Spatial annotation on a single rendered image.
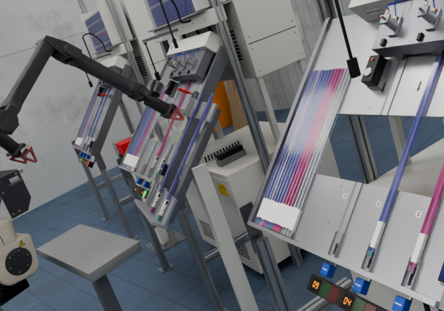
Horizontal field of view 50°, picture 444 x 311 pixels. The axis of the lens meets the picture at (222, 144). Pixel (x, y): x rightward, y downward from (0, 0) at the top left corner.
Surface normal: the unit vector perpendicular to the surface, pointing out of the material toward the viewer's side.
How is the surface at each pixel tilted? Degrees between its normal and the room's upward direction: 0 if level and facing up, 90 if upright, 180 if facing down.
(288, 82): 90
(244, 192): 90
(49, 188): 90
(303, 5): 90
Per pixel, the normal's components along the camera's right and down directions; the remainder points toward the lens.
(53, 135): 0.64, -0.01
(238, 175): 0.47, 0.07
